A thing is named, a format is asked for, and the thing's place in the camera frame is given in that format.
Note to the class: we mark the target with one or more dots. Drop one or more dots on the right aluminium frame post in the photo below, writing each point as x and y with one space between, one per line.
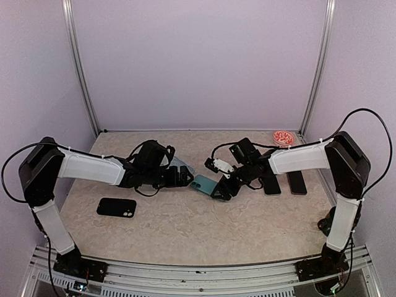
320 65

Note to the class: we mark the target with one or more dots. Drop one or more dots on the black phone red edge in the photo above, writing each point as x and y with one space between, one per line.
296 183

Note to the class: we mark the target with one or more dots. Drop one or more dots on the teal green phone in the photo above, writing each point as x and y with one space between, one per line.
203 184

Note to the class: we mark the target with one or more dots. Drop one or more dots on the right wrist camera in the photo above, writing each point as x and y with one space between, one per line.
219 166

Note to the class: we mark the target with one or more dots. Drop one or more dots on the dark green mug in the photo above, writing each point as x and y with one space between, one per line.
325 224

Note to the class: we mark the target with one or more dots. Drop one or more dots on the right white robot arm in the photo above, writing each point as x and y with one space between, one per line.
340 154

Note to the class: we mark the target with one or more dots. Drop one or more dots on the light blue phone case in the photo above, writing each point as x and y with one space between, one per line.
179 163

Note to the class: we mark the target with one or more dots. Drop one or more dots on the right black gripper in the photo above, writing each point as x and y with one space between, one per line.
221 185

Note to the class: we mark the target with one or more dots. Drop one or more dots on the red white patterned bowl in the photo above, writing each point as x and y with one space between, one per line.
283 139

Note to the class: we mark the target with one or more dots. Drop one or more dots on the aluminium frame post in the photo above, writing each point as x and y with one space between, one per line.
73 41
320 65

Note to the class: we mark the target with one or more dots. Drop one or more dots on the front aluminium rail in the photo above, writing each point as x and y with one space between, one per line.
280 278

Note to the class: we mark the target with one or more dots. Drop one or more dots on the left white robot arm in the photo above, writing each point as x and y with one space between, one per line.
151 164

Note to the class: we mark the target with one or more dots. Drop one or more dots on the black phone case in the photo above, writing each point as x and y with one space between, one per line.
114 207

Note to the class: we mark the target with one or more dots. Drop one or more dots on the left aluminium frame post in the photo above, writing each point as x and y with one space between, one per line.
73 41

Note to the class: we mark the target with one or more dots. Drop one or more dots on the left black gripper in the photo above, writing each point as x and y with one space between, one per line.
174 182

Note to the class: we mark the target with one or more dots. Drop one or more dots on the black phone silver edge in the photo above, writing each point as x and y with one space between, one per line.
271 185

